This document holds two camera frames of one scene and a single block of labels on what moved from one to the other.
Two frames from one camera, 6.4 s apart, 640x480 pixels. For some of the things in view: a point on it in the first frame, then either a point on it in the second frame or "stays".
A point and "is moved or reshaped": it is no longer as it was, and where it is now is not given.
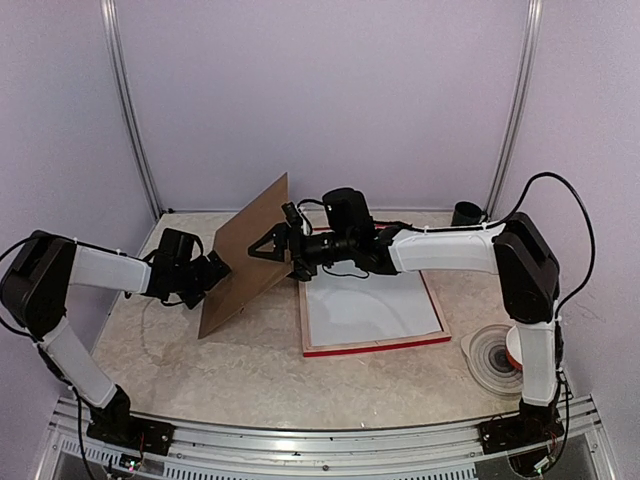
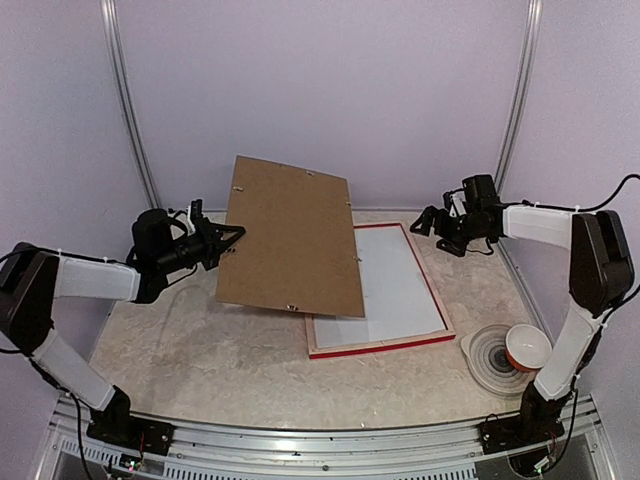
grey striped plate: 488,363 stays
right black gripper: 280,233 -> 429,215
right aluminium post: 520,106 stays
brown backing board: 232,238 is moved or reshaped
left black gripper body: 191,283 -> 197,250
